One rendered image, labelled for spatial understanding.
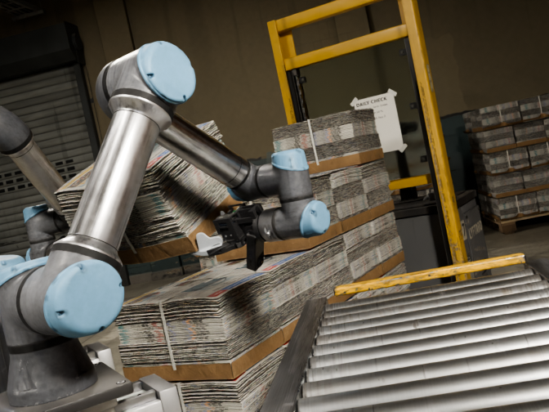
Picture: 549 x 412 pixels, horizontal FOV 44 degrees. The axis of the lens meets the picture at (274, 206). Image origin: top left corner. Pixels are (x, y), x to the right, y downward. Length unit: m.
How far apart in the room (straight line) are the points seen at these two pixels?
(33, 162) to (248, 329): 0.73
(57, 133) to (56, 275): 8.57
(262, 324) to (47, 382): 0.89
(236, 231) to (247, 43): 7.52
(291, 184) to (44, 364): 0.61
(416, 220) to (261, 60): 5.76
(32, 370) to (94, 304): 0.19
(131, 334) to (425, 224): 1.87
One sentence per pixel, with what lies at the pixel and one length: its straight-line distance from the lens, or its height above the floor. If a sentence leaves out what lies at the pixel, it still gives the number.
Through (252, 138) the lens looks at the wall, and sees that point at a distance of 8.91.
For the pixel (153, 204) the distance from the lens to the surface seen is 1.64.
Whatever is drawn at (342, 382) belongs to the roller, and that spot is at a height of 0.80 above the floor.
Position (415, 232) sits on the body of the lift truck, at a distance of 3.50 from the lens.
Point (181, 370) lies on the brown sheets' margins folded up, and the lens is 1.94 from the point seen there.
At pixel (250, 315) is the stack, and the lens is 1.93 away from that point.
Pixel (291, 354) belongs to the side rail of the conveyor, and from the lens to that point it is 1.21.
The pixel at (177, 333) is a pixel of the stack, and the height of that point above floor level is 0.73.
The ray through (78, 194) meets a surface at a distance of 1.79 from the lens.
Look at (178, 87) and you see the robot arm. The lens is 1.24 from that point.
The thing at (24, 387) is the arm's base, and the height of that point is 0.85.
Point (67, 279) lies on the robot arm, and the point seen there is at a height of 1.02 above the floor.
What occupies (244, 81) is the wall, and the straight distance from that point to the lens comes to 8.97.
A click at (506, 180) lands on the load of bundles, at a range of 7.23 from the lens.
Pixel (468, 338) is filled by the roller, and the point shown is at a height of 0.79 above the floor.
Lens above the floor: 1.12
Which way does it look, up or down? 3 degrees down
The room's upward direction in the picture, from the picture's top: 12 degrees counter-clockwise
